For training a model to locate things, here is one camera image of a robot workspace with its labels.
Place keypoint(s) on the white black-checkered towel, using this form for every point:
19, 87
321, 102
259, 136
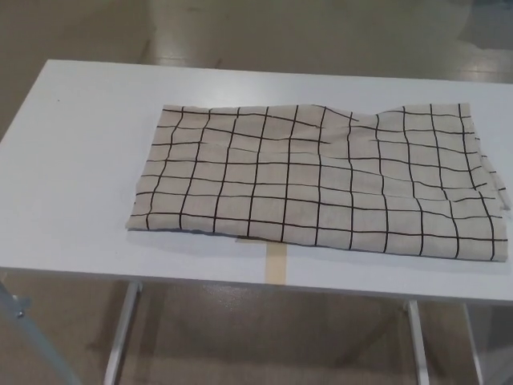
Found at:
304, 184

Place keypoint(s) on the beige masking tape strip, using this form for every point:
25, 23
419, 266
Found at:
275, 260

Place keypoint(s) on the white slanted table leg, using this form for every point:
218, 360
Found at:
120, 337

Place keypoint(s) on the white thick table leg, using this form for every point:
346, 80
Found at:
417, 345

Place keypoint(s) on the white thin table leg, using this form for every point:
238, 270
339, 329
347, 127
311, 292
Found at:
473, 345

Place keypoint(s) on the grey metal stand frame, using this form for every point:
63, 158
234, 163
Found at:
36, 341

